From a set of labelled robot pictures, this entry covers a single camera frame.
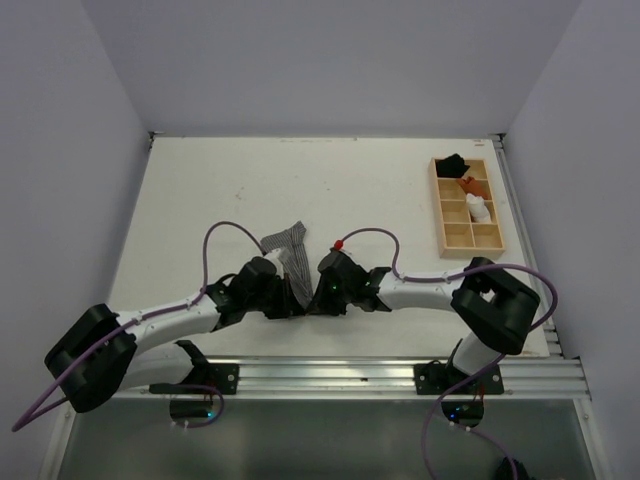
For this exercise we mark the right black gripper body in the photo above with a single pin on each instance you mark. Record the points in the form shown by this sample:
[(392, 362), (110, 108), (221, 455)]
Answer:
[(330, 299)]

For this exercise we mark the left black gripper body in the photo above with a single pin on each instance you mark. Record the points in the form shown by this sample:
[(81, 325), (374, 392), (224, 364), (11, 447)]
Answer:
[(275, 302)]

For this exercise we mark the grey striped underwear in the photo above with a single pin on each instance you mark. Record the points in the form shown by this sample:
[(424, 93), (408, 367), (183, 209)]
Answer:
[(295, 262)]

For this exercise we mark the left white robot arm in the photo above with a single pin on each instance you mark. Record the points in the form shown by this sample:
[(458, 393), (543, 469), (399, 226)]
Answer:
[(95, 358)]

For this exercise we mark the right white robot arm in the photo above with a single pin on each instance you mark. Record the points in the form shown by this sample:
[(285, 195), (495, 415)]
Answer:
[(498, 308)]

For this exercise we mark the wooden compartment tray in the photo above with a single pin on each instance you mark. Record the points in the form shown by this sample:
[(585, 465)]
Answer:
[(467, 223)]

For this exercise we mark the white rolled cloth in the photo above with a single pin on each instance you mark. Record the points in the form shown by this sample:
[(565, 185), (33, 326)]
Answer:
[(478, 209)]

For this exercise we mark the black rolled cloth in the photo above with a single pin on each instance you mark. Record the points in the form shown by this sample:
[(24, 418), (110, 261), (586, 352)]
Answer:
[(453, 166)]

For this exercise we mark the orange rolled cloth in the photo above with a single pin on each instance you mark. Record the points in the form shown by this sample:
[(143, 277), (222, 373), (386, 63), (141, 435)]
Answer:
[(472, 186)]

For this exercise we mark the black object bottom edge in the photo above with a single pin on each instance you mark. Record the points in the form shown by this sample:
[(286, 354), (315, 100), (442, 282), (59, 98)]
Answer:
[(510, 470)]

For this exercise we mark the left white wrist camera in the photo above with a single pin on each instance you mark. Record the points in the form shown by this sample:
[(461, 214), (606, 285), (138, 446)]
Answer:
[(280, 258)]

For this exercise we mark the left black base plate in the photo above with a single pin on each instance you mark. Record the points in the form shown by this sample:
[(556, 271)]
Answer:
[(223, 377)]

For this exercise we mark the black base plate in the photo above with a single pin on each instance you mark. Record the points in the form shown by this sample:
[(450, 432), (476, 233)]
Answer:
[(435, 377), (223, 377)]

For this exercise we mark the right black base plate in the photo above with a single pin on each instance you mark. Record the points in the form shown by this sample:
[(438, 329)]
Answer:
[(435, 377)]

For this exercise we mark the aluminium rail frame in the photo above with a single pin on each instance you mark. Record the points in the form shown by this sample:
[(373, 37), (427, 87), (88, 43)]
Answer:
[(550, 378)]

